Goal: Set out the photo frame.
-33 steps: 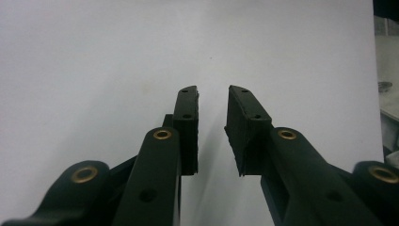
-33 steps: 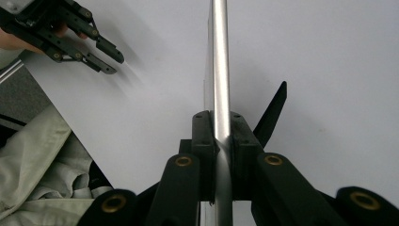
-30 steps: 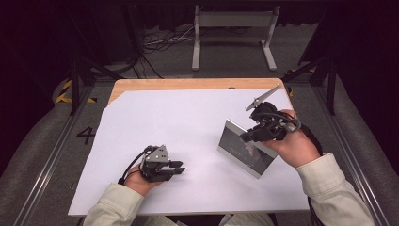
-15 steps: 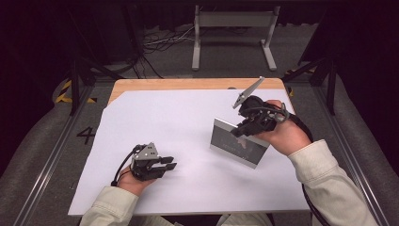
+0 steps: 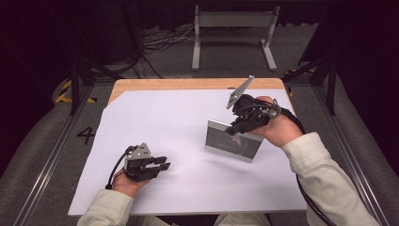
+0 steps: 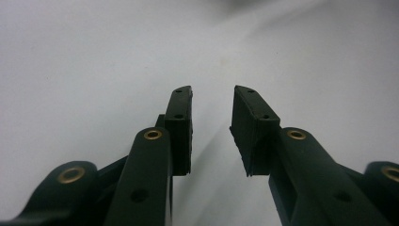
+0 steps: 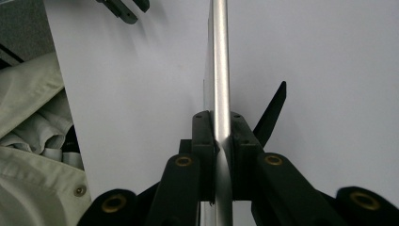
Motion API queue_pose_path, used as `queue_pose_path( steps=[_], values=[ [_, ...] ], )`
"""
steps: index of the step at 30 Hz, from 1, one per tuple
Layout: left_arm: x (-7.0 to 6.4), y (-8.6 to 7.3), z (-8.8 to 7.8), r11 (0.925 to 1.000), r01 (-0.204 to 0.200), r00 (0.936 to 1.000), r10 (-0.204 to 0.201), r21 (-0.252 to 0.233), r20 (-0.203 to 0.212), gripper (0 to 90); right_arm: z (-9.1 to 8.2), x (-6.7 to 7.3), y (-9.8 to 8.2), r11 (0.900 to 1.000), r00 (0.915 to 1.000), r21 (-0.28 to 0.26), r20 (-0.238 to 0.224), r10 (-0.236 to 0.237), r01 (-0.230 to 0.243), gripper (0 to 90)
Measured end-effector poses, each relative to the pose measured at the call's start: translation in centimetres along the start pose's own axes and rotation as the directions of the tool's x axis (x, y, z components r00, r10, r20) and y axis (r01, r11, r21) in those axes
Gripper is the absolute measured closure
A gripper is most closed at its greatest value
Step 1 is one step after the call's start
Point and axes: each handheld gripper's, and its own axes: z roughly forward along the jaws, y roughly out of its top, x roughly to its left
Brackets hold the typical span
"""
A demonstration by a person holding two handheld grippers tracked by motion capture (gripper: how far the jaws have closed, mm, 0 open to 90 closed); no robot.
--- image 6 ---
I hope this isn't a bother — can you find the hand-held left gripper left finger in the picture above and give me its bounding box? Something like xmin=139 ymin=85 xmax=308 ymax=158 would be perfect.
xmin=103 ymin=85 xmax=194 ymax=226

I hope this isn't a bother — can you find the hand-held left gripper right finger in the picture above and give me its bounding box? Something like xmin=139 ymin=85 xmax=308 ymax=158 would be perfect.
xmin=230 ymin=84 xmax=393 ymax=226

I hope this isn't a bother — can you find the large white paper sheet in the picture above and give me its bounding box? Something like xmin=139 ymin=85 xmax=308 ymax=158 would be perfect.
xmin=0 ymin=0 xmax=399 ymax=226

